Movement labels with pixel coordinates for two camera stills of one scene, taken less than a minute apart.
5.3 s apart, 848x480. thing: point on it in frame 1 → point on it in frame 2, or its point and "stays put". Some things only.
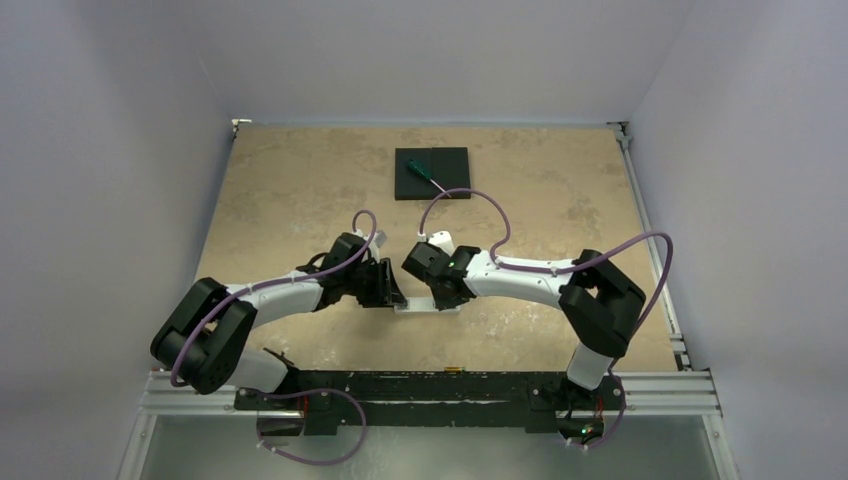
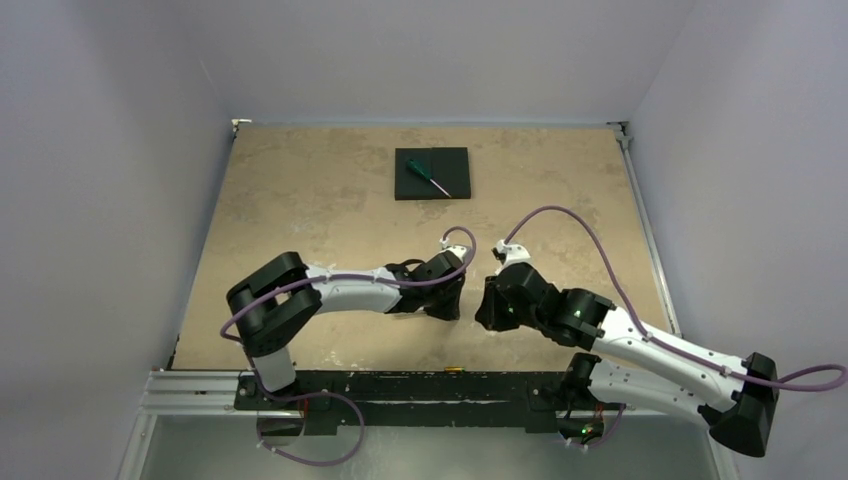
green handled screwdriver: [424, 173] stays put
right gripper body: [436, 289] → [488, 307]
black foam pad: [448, 167] stays put
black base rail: [536, 401] stays put
